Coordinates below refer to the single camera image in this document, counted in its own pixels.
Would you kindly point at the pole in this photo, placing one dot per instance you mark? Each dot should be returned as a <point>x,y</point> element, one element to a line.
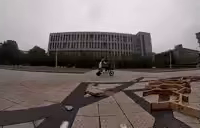
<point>56,59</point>
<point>170,60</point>

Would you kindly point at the pile of wooden planks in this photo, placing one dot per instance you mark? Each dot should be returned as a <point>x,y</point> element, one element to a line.
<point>173,95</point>

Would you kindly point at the low grey building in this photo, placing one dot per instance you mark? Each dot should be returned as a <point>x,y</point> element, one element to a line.
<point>184,55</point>

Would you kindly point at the large grey multi-storey building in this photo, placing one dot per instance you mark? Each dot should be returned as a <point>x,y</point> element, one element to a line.
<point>94,41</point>

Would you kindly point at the small bike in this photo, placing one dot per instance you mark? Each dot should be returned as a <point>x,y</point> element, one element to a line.
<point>105,71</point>

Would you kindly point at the grass lawn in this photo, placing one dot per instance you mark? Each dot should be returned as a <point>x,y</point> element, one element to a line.
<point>38,69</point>

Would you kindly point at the person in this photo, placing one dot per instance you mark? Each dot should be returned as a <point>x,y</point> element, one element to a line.
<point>102,63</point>

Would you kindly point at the row of trees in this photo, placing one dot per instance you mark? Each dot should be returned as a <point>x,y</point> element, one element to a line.
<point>11,53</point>

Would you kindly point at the robot's own part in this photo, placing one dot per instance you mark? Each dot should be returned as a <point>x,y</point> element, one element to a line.
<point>64,124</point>
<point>123,126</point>

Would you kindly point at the grey paved plaza, dark pattern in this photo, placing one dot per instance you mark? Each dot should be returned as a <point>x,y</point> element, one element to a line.
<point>24,88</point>

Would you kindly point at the small grey stone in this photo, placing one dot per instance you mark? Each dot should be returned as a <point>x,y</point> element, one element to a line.
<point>69,107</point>

